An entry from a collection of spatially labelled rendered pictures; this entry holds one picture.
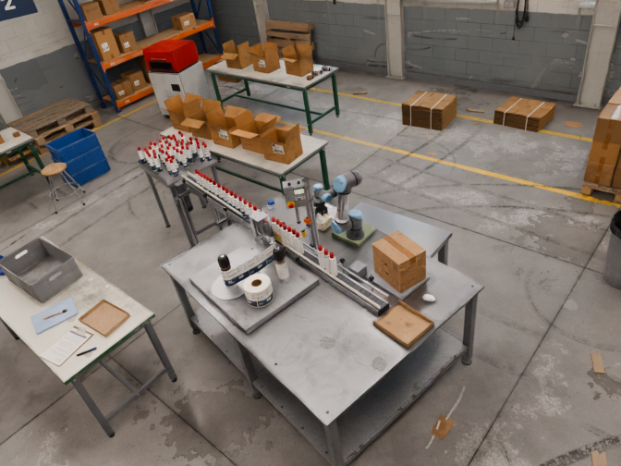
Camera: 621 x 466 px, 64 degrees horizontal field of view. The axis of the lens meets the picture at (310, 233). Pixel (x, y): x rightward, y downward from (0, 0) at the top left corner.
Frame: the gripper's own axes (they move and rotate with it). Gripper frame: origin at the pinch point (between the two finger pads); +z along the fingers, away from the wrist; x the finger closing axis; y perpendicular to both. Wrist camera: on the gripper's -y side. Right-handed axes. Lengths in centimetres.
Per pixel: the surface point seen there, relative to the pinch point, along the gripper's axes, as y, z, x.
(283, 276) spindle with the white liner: 26, -5, -74
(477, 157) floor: 8, 89, 295
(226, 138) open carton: -198, 3, 70
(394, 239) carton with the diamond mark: 85, -24, -16
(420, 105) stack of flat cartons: -103, 60, 344
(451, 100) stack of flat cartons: -73, 60, 378
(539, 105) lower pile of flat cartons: 33, 69, 427
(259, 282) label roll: 19, -11, -92
